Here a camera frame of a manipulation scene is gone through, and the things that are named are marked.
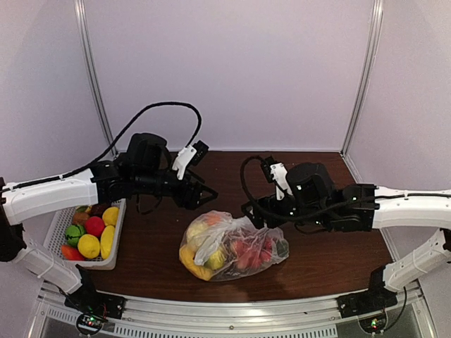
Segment green round fruit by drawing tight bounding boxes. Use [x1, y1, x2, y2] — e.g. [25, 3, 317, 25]
[65, 225, 86, 247]

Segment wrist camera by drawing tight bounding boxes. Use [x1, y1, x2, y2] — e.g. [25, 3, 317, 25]
[172, 140, 209, 180]
[261, 156, 292, 201]

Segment yellow fruit front centre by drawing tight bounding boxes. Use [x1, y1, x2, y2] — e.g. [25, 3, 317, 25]
[78, 234, 100, 259]

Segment white plastic basket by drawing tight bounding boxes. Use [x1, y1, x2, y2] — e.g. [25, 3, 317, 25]
[44, 199, 126, 270]

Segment yellow fruit back right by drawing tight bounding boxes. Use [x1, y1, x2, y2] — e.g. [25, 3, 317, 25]
[101, 206, 120, 227]

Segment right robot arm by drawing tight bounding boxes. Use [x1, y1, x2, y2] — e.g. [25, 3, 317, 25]
[240, 156, 450, 311]

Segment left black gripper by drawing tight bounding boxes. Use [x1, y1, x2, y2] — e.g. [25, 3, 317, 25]
[133, 167, 218, 210]

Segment orange fruit in bag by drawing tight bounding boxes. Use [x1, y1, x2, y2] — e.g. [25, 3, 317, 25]
[204, 213, 223, 226]

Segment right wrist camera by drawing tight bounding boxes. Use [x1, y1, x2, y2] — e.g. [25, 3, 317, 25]
[261, 156, 292, 201]

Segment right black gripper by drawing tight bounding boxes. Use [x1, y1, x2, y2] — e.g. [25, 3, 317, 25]
[241, 192, 331, 230]

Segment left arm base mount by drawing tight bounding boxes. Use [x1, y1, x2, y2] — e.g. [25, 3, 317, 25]
[60, 264, 125, 320]

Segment clear plastic bag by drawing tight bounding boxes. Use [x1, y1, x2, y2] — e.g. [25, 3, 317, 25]
[179, 211, 290, 282]

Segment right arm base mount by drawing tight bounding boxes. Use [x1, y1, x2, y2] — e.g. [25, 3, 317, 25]
[336, 266, 397, 318]

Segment yellow green fruit in bag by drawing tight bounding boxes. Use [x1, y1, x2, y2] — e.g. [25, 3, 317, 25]
[204, 249, 226, 270]

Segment right black cable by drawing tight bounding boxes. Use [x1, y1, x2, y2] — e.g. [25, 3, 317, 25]
[239, 156, 339, 223]

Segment red fruit in bag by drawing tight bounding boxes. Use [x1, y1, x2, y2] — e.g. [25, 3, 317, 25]
[230, 238, 276, 272]

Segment red round fruit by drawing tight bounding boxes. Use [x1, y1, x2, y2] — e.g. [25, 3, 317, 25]
[84, 216, 105, 237]

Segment yellow fruit with leaf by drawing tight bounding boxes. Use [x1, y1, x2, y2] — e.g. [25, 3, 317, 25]
[75, 206, 89, 212]

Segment left black cable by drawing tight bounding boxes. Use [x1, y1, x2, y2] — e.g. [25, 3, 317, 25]
[59, 101, 204, 179]

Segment black cable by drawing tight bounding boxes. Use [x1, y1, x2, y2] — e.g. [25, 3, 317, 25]
[59, 101, 204, 179]
[239, 156, 339, 223]

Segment orange red fruit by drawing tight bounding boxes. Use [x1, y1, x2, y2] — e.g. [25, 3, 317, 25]
[61, 244, 85, 261]

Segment dark purple fruit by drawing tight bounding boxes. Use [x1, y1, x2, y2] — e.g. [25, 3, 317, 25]
[89, 204, 109, 217]

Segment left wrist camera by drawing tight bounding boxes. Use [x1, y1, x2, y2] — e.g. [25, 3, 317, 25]
[172, 140, 209, 180]

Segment yellow fruit front right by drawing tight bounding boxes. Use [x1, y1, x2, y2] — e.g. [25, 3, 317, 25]
[100, 225, 116, 260]

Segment pale fruit in bag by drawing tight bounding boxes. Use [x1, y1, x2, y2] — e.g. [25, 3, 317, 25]
[186, 222, 209, 249]

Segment brown fruit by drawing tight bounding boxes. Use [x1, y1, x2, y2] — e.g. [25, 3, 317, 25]
[72, 212, 90, 226]

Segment aluminium front rail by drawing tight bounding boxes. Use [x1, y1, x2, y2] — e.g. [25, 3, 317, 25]
[35, 284, 438, 338]

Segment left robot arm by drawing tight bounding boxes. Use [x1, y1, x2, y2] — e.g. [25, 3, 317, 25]
[1, 133, 218, 313]

